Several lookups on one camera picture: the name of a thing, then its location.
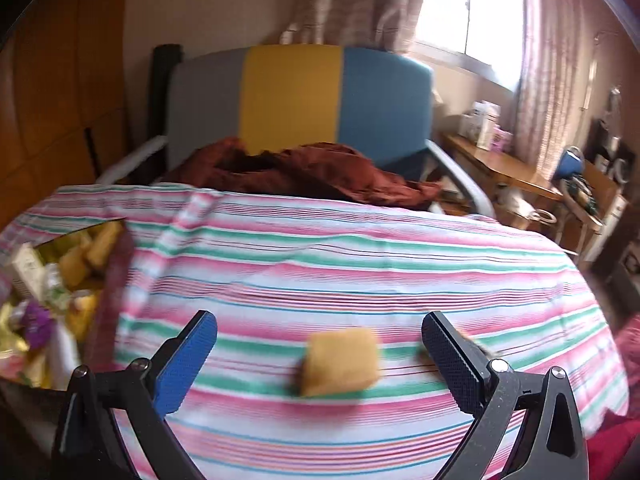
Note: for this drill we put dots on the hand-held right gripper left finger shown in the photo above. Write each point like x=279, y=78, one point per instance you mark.
x=185, y=365

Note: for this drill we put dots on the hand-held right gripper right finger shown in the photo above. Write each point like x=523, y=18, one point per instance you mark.
x=452, y=365

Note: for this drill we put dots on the gold tin box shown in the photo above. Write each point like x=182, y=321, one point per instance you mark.
x=112, y=300

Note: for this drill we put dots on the purple packet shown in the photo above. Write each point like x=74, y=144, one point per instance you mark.
x=36, y=322

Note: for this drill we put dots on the striped bed sheet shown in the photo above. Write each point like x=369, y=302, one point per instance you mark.
x=325, y=270

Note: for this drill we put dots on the pink cushion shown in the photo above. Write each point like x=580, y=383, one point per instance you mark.
x=620, y=410

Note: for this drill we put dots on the wooden desk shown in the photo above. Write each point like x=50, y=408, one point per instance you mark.
x=500, y=165

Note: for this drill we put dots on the cluttered wooden shelf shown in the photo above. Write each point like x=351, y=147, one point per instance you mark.
x=595, y=210

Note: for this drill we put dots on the pink box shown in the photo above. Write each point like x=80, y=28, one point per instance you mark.
x=502, y=140

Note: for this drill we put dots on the maroon quilted jacket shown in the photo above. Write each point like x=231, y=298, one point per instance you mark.
x=310, y=170

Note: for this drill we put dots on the blue round object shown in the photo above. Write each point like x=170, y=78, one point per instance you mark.
x=570, y=162

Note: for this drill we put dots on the small white box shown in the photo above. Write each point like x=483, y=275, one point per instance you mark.
x=466, y=125

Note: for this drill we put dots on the tall white box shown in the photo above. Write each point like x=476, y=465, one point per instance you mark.
x=485, y=125

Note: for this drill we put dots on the grey yellow blue chair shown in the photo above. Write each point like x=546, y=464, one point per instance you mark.
x=290, y=95

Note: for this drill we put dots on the wooden wardrobe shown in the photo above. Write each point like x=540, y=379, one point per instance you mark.
x=55, y=85

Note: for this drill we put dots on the patterned curtain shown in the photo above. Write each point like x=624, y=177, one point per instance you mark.
x=555, y=60
x=350, y=0

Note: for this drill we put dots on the window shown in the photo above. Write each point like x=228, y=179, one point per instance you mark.
x=465, y=10

